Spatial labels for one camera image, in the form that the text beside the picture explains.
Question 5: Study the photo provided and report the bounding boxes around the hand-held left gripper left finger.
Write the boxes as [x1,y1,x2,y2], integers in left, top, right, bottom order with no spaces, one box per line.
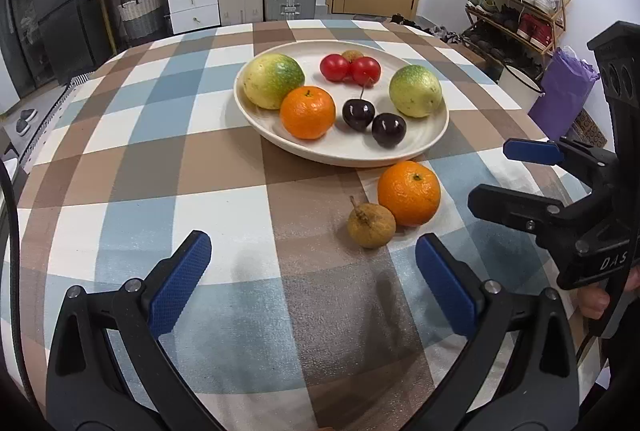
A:
[46,231,223,431]

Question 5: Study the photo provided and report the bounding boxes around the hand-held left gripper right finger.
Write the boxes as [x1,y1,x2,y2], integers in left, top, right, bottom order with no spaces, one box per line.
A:
[415,233,581,431]

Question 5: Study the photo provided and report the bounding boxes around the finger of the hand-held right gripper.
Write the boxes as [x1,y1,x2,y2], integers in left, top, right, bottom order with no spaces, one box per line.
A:
[502,137,621,192]
[467,183,609,258]

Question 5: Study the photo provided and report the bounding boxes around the orange mandarin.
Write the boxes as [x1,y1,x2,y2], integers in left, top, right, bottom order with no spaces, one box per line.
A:
[377,161,442,228]
[279,86,336,140]

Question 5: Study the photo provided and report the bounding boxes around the green speckled fruit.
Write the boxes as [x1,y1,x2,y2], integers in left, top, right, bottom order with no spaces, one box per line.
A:
[389,65,444,118]

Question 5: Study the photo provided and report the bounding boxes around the stemless dark cherry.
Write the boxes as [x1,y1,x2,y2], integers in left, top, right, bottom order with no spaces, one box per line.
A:
[371,112,407,148]

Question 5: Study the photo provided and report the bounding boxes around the dark cherry with stem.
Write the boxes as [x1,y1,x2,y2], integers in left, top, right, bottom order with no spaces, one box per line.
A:
[342,78,377,130]

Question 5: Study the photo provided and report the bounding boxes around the cream round plate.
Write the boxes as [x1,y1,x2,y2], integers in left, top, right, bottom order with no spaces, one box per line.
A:
[233,40,450,168]

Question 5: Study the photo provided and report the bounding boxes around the red cherry tomato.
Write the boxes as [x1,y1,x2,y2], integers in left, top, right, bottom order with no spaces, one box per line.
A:
[320,54,351,82]
[350,57,382,86]

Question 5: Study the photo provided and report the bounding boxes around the yellow-green speckled fruit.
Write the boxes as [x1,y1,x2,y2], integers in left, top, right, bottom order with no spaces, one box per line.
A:
[243,54,306,110]

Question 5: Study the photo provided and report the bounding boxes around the person's right hand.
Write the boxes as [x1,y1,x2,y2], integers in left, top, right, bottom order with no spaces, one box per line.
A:
[576,285,612,320]

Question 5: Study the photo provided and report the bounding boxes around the brown patterned box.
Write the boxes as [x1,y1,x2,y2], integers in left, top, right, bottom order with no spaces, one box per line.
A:
[575,108,608,149]

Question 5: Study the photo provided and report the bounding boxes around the purple bag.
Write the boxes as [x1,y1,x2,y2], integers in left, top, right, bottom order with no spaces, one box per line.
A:
[529,46,600,142]

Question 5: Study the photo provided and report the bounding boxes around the white bucket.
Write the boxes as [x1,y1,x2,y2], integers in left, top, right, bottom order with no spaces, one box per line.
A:
[500,63,544,109]

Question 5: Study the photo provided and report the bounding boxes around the wooden shoe rack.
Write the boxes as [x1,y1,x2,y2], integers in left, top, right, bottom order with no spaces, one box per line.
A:
[462,0,573,76]

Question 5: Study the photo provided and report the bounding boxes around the checked tablecloth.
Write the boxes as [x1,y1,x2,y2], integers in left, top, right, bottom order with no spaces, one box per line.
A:
[0,18,626,431]

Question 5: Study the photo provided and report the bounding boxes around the scattered group of sneakers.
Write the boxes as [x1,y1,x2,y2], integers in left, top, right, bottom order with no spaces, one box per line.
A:
[390,13,463,44]

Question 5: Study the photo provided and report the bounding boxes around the grey white woven basket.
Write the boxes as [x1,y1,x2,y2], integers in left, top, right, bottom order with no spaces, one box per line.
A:
[117,0,166,40]

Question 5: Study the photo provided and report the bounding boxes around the black cable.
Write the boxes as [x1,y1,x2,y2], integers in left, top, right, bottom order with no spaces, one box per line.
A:
[0,156,41,412]

